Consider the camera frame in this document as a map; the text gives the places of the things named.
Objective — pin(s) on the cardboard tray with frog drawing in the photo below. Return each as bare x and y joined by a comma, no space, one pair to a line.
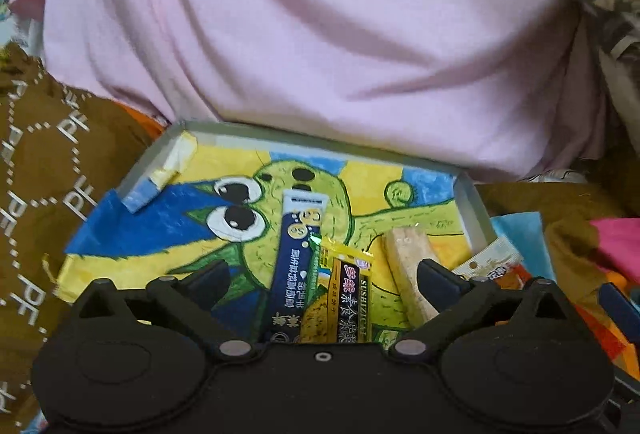
225,164

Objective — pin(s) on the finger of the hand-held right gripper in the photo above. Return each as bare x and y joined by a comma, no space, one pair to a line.
630,401
620,310

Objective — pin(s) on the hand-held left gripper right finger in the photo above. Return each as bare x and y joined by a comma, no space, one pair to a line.
442,281

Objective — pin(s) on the white snack packet outside tray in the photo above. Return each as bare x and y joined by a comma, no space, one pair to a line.
492,261

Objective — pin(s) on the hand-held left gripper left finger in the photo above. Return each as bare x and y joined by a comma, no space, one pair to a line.
210,281

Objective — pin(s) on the brown patterned blanket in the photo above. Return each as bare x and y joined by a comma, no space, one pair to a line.
50,164

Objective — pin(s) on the pink cloth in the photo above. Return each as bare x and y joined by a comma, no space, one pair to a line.
300,14

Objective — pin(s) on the navy blue long packet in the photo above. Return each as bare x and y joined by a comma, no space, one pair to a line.
295,264

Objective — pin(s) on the yellow black strip packet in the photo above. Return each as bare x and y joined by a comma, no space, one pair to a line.
342,299

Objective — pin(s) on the rice cracker bar clear wrapper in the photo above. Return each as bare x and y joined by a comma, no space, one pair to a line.
407,264

